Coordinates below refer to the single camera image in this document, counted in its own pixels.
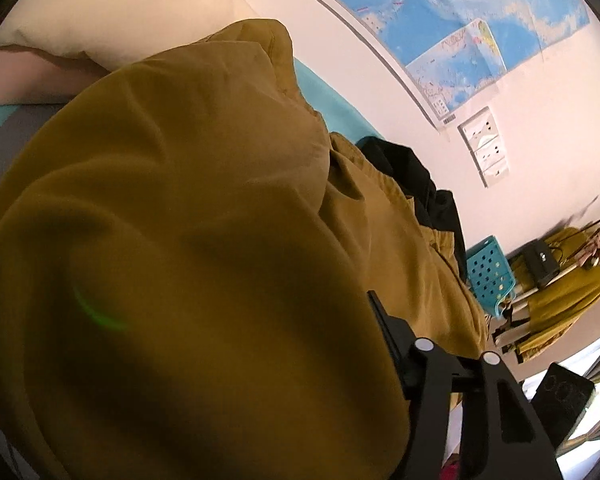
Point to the olive button-up coat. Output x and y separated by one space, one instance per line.
205 260

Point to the hanging olive cloth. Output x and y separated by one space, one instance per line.
565 300

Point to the colourful wall map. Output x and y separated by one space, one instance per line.
455 20

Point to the small black device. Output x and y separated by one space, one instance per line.
540 262

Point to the black box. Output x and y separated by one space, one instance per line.
560 407

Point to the blue perforated plastic basket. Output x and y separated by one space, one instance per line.
490 275

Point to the white wall socket panel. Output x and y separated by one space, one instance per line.
485 145

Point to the cream pillow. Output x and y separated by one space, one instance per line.
130 5

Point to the pink pillow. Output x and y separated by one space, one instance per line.
25 75

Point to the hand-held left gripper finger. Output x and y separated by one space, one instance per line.
430 385

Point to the white clothes rack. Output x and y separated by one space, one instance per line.
525 305

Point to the black garment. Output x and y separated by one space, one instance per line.
410 170

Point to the teal bed sheet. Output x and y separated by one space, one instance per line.
330 105

